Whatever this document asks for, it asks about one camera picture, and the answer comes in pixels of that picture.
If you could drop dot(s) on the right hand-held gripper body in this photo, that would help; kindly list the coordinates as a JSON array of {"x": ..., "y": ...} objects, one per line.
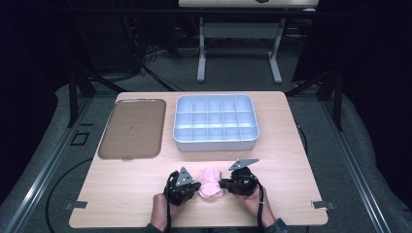
[{"x": 243, "y": 183}]

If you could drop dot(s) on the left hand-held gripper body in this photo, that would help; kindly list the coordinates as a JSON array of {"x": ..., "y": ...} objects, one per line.
[{"x": 181, "y": 187}]

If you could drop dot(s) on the pink ankle sock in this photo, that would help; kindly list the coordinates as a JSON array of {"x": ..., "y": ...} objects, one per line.
[{"x": 210, "y": 183}]

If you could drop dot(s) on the person's left hand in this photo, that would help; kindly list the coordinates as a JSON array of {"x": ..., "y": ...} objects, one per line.
[{"x": 162, "y": 210}]

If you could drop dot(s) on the white divided storage box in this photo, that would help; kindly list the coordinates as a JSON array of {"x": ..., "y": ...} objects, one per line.
[{"x": 215, "y": 121}]

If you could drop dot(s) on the brown rectangular tray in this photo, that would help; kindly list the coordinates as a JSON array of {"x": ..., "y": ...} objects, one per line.
[{"x": 132, "y": 128}]

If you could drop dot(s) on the black metal stand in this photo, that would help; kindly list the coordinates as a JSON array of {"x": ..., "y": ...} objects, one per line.
[
  {"x": 327, "y": 93},
  {"x": 81, "y": 93}
]

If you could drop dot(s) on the white-legged wooden desk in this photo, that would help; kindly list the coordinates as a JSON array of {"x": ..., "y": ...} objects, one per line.
[{"x": 239, "y": 32}]

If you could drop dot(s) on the dark equipment rack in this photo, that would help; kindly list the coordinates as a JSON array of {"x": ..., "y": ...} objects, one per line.
[{"x": 132, "y": 42}]

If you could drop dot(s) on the black horizontal bar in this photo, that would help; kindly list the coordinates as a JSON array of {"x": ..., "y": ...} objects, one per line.
[{"x": 194, "y": 12}]

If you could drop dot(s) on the aluminium floor rail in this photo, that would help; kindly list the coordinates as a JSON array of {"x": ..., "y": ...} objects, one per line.
[
  {"x": 42, "y": 174},
  {"x": 356, "y": 168}
]

